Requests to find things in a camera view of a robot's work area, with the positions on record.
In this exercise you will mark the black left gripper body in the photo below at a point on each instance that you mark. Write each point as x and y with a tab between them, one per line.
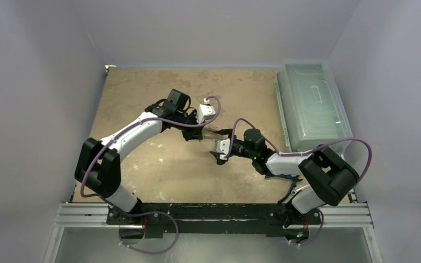
188	131

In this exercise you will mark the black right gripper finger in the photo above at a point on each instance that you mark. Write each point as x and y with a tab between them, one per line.
225	134
220	158

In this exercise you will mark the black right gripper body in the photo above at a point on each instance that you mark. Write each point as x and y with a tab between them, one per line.
220	156

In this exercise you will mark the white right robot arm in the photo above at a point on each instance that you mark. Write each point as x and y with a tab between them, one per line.
329	177

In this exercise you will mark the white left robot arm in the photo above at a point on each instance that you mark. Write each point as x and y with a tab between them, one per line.
99	163

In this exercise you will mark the silver wrench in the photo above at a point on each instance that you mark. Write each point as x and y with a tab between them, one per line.
294	192

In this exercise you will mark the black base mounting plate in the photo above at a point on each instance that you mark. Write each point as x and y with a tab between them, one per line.
269	219

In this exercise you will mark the clear plastic storage bin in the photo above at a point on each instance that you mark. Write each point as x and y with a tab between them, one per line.
311	109

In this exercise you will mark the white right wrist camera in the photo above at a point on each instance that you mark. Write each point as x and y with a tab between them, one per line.
223	146

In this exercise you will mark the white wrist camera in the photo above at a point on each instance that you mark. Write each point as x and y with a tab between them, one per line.
223	146
205	111

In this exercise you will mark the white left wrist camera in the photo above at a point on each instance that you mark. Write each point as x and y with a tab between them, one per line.
205	111

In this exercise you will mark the aluminium frame rail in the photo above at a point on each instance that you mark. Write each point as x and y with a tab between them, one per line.
96	215

